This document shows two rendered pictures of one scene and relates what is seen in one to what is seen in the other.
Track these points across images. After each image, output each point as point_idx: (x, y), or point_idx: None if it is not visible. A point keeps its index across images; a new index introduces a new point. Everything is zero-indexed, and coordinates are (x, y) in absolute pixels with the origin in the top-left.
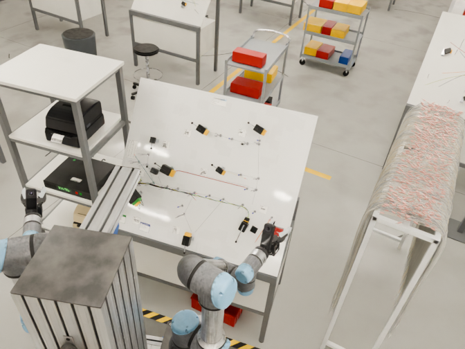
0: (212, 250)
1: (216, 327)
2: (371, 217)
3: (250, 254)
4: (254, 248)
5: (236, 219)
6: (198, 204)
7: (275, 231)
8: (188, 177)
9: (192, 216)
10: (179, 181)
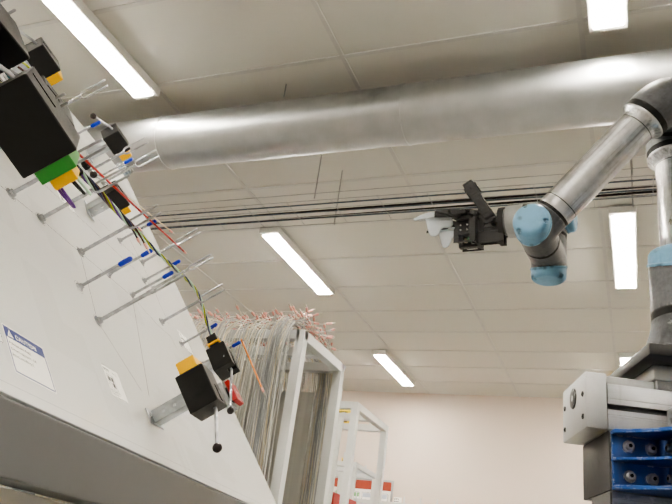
0: (202, 461)
1: None
2: (304, 334)
3: (524, 204)
4: (502, 209)
5: (176, 362)
6: (105, 296)
7: (234, 389)
8: (43, 193)
9: (115, 334)
10: (30, 192)
